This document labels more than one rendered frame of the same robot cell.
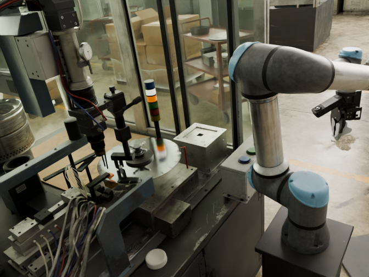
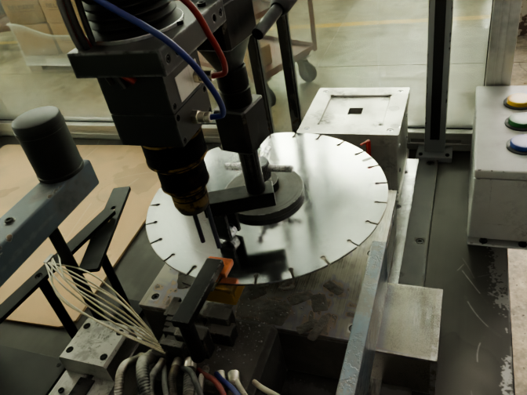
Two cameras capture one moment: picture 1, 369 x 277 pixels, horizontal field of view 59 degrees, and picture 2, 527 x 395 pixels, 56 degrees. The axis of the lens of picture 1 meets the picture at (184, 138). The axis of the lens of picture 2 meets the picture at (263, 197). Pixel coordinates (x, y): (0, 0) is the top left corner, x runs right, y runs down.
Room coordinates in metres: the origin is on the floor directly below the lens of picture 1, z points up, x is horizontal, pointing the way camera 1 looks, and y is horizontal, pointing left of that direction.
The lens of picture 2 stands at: (0.55, 0.32, 1.35)
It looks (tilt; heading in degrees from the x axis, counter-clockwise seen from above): 36 degrees down; 346
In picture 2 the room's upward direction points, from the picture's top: 12 degrees counter-clockwise
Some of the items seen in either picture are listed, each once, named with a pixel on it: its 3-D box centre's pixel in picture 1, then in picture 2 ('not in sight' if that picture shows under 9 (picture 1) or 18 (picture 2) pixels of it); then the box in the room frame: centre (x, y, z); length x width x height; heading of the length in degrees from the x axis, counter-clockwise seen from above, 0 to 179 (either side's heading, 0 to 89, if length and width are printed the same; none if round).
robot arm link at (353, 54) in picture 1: (348, 64); not in sight; (1.11, -0.62, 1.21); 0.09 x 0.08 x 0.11; 123
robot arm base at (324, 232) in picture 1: (305, 225); not in sight; (0.77, -0.36, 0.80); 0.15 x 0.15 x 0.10
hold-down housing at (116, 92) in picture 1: (118, 114); (228, 59); (1.02, 0.21, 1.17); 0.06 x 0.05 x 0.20; 131
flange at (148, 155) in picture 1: (138, 155); (262, 186); (1.09, 0.19, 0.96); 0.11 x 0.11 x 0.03
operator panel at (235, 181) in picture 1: (249, 166); (506, 161); (1.12, -0.25, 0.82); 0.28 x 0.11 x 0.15; 140
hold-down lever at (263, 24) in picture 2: (128, 102); (259, 12); (1.03, 0.17, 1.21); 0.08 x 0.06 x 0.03; 140
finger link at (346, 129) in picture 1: (344, 131); not in sight; (1.09, -0.63, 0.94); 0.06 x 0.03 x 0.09; 91
